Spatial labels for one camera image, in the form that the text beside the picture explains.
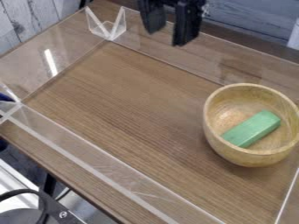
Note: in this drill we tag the brown wooden bowl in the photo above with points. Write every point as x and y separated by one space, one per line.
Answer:
230 106

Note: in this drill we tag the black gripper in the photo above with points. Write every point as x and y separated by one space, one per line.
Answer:
189 11

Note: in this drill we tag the clear acrylic barrier wall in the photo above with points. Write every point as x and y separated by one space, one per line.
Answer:
108 115

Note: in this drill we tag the green rectangular block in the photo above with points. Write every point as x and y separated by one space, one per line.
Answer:
253 129

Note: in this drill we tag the black metal base plate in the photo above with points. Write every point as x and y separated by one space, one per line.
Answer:
50 213

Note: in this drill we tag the blue object at left edge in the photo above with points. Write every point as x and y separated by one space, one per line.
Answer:
6 98

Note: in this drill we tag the black table leg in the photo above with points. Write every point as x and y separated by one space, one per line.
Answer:
50 184

